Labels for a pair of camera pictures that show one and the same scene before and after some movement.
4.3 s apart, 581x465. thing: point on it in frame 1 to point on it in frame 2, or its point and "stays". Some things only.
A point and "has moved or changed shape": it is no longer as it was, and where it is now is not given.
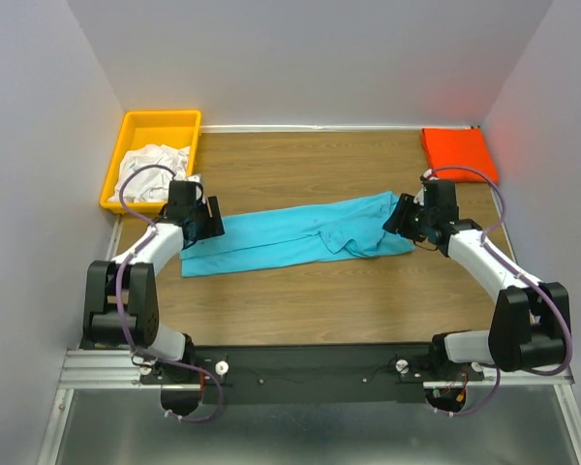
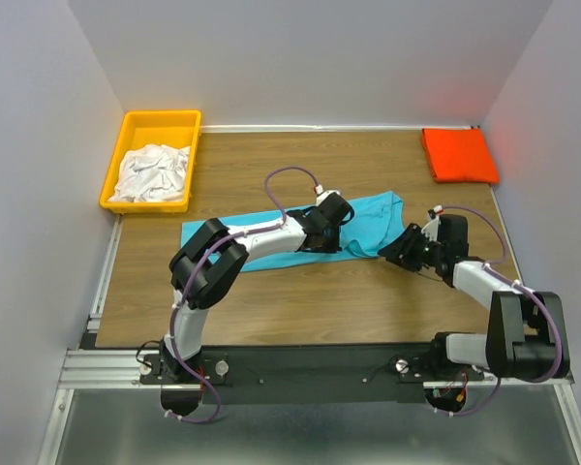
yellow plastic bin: [177, 129] stays
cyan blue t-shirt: [346, 228] has moved or changed shape
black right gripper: [397, 219] to [396, 252]
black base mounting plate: [317, 374] stays
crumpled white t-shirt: [150, 184] stays
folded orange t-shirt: [458, 146] stays
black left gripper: [214, 226] to [334, 246]
